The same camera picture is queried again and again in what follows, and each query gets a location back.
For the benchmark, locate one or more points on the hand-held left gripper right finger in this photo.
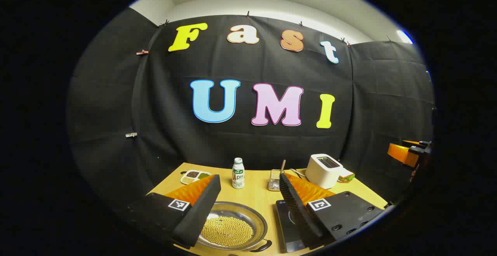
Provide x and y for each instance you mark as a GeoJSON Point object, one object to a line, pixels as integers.
{"type": "Point", "coordinates": [297, 209]}

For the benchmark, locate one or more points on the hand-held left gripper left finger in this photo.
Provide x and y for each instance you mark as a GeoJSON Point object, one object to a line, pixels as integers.
{"type": "Point", "coordinates": [200, 213]}

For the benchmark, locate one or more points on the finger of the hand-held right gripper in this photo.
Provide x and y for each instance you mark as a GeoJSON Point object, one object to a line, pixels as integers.
{"type": "Point", "coordinates": [402, 154]}

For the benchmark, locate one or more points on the black induction cooktop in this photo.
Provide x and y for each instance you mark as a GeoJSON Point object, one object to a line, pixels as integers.
{"type": "Point", "coordinates": [285, 225]}

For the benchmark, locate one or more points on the pile of soybeans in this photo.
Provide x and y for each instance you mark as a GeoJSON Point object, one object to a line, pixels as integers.
{"type": "Point", "coordinates": [227, 230]}

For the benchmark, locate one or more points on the white divided bean tray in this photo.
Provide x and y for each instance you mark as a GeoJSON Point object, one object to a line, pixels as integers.
{"type": "Point", "coordinates": [194, 176]}

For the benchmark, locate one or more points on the white toaster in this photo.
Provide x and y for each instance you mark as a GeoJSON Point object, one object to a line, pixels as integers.
{"type": "Point", "coordinates": [322, 172]}

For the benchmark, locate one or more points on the white milk drink bottle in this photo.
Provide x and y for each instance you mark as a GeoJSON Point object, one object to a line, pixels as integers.
{"type": "Point", "coordinates": [238, 174]}

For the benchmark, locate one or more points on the sandwich with lettuce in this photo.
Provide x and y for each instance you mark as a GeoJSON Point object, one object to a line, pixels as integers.
{"type": "Point", "coordinates": [346, 176]}

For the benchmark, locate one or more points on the black backdrop cloth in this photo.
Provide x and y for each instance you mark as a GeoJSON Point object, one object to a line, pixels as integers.
{"type": "Point", "coordinates": [248, 147]}

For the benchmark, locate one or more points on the silver metal clip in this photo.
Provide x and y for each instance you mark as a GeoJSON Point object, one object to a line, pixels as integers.
{"type": "Point", "coordinates": [131, 134]}

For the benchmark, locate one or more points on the orange clip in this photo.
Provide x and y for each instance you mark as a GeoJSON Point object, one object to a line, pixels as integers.
{"type": "Point", "coordinates": [142, 52]}

